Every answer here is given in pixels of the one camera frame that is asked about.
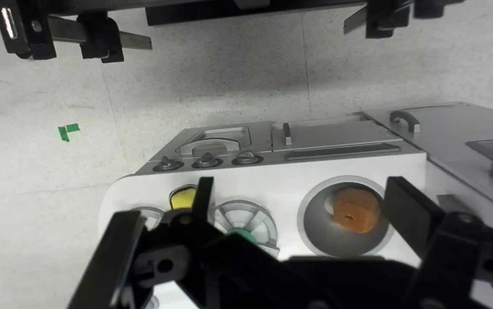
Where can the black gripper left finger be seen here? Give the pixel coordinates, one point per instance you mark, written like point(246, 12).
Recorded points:
point(109, 263)

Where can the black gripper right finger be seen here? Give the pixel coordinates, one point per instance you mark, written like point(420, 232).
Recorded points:
point(411, 215)

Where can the orange brown plush toy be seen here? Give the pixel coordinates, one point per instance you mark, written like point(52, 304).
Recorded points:
point(356, 212)

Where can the grey round burner plate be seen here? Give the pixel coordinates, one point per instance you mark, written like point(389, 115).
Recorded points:
point(252, 217)
point(154, 217)

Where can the grey stove knob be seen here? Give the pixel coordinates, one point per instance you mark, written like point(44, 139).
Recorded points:
point(169, 164)
point(248, 158)
point(207, 160)

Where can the white toy kitchen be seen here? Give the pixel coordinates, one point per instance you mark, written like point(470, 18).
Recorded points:
point(281, 182)

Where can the grey round sink basin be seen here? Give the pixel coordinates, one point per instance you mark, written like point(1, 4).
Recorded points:
point(315, 229)

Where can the green floor tape mark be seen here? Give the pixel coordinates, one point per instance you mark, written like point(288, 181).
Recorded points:
point(68, 133)

